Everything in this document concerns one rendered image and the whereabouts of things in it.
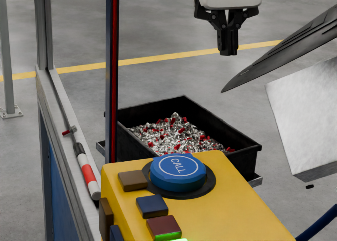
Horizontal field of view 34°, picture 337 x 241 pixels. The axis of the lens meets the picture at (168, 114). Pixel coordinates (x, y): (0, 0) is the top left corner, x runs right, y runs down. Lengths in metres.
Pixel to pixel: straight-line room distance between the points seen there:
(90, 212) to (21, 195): 1.59
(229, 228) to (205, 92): 2.91
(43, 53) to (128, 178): 0.79
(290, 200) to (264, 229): 2.00
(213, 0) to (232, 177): 0.46
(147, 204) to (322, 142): 0.39
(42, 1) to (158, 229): 0.84
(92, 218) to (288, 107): 0.29
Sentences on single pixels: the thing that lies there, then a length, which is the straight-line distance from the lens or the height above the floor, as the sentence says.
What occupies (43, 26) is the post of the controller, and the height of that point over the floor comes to 0.95.
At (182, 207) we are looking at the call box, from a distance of 0.37.
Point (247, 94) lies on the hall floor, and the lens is 3.28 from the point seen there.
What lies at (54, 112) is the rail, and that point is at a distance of 0.98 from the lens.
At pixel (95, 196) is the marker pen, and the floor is 0.87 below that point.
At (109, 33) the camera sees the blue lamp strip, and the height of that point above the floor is 1.10.
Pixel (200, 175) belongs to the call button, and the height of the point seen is 1.08.
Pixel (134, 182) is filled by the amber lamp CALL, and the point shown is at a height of 1.08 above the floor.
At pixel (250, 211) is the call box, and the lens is 0.37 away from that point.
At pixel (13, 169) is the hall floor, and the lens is 2.47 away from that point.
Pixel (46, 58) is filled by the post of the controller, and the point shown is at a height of 0.88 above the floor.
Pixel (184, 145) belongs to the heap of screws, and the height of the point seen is 0.86.
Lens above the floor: 1.29
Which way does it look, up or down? 26 degrees down
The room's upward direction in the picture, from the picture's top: 3 degrees clockwise
